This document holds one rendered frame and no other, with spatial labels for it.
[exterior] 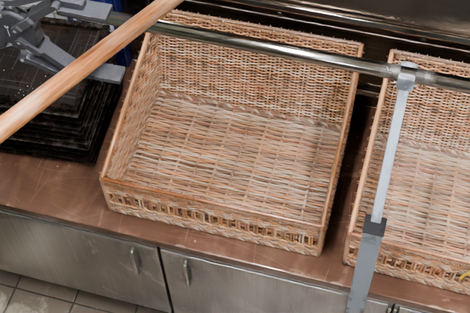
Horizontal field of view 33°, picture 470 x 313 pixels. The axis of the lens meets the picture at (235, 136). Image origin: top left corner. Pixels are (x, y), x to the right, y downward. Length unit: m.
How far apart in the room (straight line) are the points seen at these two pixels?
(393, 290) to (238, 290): 0.43
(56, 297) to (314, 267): 0.99
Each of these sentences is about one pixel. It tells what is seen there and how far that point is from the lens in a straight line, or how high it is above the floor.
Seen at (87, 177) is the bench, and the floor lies 0.58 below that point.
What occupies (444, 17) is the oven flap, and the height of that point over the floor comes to 0.98.
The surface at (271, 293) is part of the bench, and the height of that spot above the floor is 0.42.
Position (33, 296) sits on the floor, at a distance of 2.67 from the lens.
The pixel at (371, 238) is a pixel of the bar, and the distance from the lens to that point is 1.62.
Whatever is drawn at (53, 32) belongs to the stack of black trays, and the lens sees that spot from 2.14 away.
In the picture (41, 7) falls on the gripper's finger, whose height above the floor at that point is 1.53.
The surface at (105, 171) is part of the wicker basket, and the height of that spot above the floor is 0.73.
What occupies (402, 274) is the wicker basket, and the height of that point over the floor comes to 0.60.
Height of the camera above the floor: 2.35
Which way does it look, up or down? 55 degrees down
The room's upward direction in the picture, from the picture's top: 3 degrees counter-clockwise
